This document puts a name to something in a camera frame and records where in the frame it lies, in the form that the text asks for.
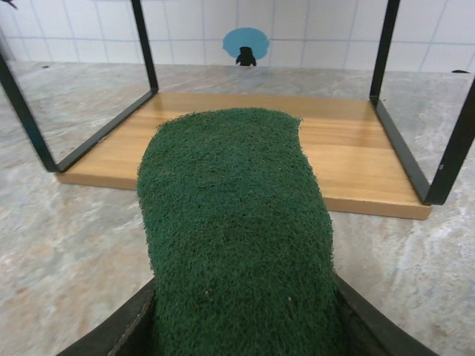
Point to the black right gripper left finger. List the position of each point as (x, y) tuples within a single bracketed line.
[(126, 326)]

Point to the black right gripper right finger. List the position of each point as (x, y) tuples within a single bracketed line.
[(371, 330)]

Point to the green and yellow scrub sponge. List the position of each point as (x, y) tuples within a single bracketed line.
[(237, 222)]

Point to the blue circle black penguin sticker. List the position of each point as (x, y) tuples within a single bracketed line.
[(237, 41)]

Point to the wooden three-tier shelf black frame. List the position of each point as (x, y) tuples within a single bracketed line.
[(352, 159)]

